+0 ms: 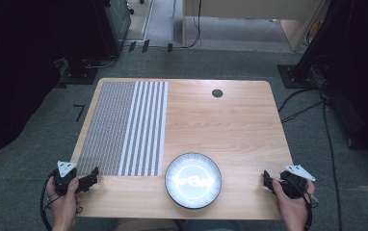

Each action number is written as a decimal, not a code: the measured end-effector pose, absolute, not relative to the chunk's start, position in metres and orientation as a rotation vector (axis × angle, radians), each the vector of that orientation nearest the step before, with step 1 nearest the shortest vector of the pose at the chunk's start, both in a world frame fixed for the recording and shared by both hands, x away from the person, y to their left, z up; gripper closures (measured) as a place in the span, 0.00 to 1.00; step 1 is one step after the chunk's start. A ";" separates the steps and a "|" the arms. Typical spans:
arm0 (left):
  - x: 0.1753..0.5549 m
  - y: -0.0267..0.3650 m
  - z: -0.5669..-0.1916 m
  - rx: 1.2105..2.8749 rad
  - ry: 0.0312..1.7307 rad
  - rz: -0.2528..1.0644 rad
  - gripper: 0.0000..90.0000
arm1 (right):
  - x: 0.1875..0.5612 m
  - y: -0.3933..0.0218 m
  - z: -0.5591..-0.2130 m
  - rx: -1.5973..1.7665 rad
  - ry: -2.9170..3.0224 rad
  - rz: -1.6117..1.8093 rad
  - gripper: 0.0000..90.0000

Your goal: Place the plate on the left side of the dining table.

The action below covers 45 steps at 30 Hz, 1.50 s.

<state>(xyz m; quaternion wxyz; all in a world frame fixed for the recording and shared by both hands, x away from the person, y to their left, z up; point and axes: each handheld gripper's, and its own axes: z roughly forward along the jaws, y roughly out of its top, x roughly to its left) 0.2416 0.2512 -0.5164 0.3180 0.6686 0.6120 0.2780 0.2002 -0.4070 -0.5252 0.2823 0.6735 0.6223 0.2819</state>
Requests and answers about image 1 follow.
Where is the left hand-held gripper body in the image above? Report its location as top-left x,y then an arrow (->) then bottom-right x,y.
53,160 -> 84,197

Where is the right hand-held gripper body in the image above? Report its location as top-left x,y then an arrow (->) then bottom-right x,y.
278,164 -> 317,200

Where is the person's right hand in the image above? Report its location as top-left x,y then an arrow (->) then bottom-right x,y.
271,178 -> 317,224

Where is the person's left hand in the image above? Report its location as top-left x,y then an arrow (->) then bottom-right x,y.
45,177 -> 83,226

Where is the grey striped placemat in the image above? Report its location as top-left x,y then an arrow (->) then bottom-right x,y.
76,80 -> 170,177

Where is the black stand base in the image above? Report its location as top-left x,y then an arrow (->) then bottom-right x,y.
276,64 -> 320,90
59,47 -> 100,87

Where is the dark grey cabinet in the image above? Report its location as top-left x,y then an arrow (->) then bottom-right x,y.
104,0 -> 132,49

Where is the light wooden desk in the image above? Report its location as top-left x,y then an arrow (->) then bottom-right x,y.
181,0 -> 331,53

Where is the left hand-held gripper black cable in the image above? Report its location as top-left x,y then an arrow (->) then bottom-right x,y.
39,170 -> 60,231

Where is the long black floor cable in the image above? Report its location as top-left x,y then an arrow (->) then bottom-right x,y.
320,92 -> 344,231

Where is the black hanging cable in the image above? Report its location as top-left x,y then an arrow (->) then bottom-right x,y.
183,0 -> 203,49

